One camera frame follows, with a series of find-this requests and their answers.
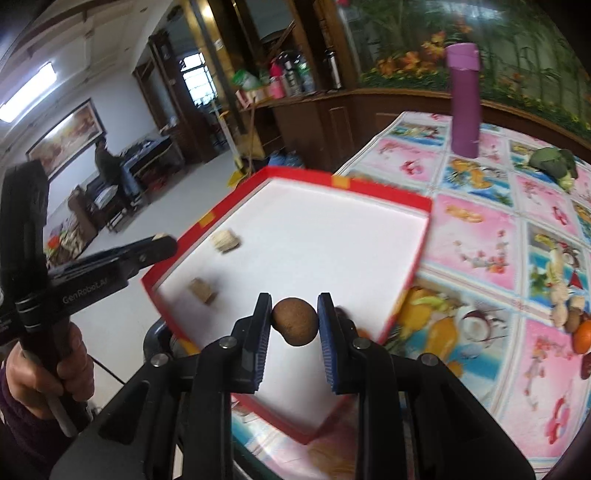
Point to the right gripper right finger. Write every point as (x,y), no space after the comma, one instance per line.
(358,366)

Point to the pink bottle on counter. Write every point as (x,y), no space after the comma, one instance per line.
(277,90)

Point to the black pump thermos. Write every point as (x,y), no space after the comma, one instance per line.
(290,75)

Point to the purple thermos bottle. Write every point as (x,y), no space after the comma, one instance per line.
(463,61)

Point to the seated person in background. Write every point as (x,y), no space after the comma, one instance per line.
(109,169)

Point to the brown kiwi fruit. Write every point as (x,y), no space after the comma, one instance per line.
(296,321)

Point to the red white shallow box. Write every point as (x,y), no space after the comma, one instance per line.
(302,233)

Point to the fruit pattern tablecloth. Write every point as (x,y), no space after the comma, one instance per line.
(501,234)

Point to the framed landscape painting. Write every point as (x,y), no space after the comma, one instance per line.
(68,139)

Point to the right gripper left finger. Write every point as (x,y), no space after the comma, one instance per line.
(232,364)

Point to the ceiling fluorescent light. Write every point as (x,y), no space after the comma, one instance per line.
(37,86)

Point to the green snack bag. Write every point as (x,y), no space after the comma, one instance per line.
(245,80)

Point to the dark side table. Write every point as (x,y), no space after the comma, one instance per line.
(155,161)

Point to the person's left hand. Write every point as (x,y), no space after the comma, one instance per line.
(29,383)

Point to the orange mandarin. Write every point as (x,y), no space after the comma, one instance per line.
(581,338)

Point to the red date front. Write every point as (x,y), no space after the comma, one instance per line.
(585,370)

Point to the steel thermos on counter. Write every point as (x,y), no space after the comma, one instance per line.
(333,64)

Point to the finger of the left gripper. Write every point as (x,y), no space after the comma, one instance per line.
(143,253)

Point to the green leafy vegetable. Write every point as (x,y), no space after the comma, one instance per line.
(558,164)

